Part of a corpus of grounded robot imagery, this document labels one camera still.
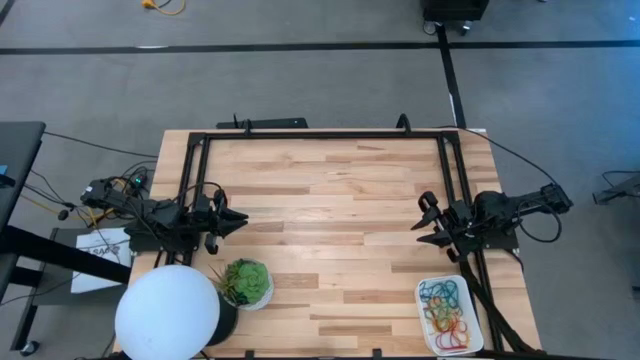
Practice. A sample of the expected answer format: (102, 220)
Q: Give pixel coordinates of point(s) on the red rubber band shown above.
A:
(442, 337)
(462, 332)
(450, 345)
(456, 336)

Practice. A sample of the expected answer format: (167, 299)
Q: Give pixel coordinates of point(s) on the white plastic bin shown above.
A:
(474, 305)

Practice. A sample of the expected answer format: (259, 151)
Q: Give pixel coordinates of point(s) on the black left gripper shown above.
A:
(207, 215)

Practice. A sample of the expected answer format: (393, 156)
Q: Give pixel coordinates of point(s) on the white globe lamp shade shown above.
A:
(165, 315)

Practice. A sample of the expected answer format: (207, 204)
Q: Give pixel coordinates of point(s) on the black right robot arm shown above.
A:
(500, 205)

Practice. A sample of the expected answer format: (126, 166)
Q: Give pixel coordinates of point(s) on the black metal table frame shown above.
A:
(325, 135)

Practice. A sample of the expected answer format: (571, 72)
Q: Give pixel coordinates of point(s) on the black desk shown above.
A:
(20, 150)

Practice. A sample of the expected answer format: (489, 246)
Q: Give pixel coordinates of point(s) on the black caster wheel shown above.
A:
(30, 347)

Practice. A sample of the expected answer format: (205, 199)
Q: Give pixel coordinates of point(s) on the white printed paper sheet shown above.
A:
(95, 240)

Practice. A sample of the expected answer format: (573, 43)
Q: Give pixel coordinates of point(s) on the black equipment stand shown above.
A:
(622, 190)

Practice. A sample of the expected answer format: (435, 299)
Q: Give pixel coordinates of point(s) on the black power strip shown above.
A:
(140, 179)

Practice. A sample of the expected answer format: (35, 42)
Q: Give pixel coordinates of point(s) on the yellow rubber band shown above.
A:
(442, 327)
(429, 316)
(435, 320)
(455, 322)

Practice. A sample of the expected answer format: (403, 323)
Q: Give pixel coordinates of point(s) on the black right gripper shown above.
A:
(457, 220)

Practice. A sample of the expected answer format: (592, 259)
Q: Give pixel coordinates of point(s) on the green succulent plant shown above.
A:
(247, 280)

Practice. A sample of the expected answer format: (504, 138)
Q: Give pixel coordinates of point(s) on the black wheeled cart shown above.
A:
(455, 7)

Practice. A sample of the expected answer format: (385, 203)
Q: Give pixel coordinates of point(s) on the black lamp base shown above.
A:
(227, 320)

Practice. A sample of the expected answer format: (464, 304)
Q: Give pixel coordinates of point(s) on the black box with antenna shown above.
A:
(275, 123)

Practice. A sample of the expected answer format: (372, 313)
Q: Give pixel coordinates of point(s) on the green rubber band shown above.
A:
(431, 307)
(450, 315)

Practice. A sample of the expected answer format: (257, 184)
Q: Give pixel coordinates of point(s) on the white grey triangle-pattern pot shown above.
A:
(262, 302)

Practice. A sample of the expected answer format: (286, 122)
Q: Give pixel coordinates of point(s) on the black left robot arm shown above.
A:
(160, 215)

